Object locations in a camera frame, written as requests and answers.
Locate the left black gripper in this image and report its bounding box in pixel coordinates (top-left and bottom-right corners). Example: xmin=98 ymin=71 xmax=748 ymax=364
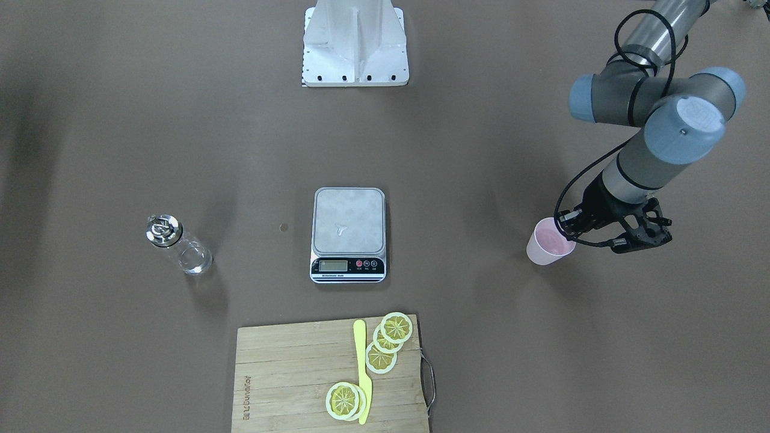
xmin=556 ymin=171 xmax=638 ymax=238

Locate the pink plastic cup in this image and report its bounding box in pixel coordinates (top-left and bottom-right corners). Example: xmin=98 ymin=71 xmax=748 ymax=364
xmin=526 ymin=216 xmax=577 ymax=266

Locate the glass sauce bottle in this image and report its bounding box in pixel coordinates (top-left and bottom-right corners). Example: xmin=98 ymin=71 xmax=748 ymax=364
xmin=146 ymin=214 xmax=214 ymax=275

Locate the digital kitchen scale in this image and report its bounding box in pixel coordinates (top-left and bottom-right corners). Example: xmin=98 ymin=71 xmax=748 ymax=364
xmin=310 ymin=187 xmax=388 ymax=283

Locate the lemon slice top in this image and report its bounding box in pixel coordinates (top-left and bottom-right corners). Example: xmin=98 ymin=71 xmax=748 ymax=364
xmin=380 ymin=312 xmax=414 ymax=343

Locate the lemon slice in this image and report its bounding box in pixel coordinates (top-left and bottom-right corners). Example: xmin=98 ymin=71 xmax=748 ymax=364
xmin=380 ymin=312 xmax=414 ymax=343
xmin=373 ymin=324 xmax=404 ymax=354
xmin=350 ymin=386 xmax=368 ymax=421
xmin=364 ymin=343 xmax=397 ymax=375
xmin=325 ymin=381 xmax=359 ymax=421

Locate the yellow plastic knife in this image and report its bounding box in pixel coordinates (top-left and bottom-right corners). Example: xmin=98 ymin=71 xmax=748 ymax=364
xmin=354 ymin=319 xmax=373 ymax=425

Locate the lemon slice bottom back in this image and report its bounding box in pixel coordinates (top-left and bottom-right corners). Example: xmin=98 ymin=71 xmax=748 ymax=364
xmin=350 ymin=386 xmax=368 ymax=421

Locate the lemon slice bottom front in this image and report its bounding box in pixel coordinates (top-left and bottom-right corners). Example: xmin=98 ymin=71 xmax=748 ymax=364
xmin=325 ymin=381 xmax=359 ymax=421

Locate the bamboo cutting board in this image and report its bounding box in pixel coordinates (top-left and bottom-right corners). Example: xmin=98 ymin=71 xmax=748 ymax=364
xmin=231 ymin=314 xmax=435 ymax=432

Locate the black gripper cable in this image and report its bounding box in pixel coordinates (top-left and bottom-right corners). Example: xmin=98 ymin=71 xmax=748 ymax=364
xmin=553 ymin=9 xmax=689 ymax=247

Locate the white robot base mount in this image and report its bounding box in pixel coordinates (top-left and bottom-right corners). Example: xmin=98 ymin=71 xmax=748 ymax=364
xmin=301 ymin=1 xmax=410 ymax=87

